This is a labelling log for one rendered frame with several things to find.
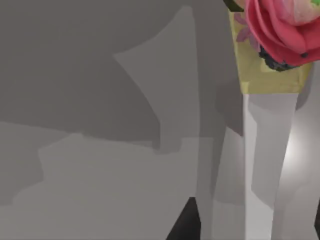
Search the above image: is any white yellow pot pink flower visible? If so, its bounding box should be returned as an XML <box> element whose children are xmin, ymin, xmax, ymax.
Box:
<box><xmin>211</xmin><ymin>0</ymin><xmax>320</xmax><ymax>240</ymax></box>

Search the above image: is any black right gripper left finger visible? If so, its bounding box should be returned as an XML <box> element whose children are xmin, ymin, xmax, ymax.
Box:
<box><xmin>165</xmin><ymin>196</ymin><xmax>202</xmax><ymax>240</ymax></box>

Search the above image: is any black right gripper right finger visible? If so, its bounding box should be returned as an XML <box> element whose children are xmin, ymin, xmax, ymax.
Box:
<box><xmin>313</xmin><ymin>217</ymin><xmax>320</xmax><ymax>240</ymax></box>

